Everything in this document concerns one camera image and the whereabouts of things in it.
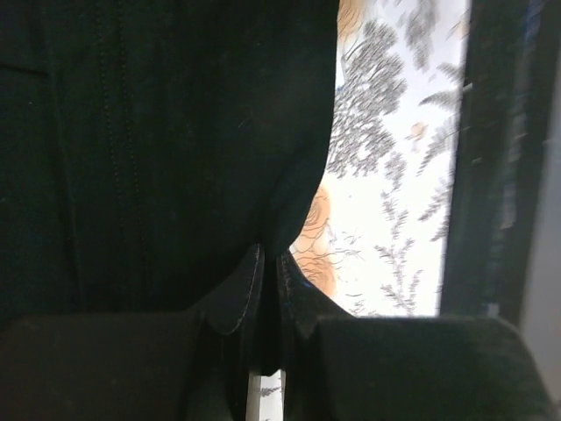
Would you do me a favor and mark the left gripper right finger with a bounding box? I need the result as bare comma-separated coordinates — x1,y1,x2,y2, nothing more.
276,252,352,420

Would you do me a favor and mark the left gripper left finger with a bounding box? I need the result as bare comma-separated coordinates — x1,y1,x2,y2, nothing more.
188,246,264,420

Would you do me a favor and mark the black t shirt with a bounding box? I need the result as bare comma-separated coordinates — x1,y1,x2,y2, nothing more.
1,1,339,324

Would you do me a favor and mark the floral table mat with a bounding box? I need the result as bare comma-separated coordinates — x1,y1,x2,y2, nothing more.
258,0,472,421

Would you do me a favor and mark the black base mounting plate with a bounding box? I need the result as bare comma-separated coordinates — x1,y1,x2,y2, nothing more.
440,1,560,325

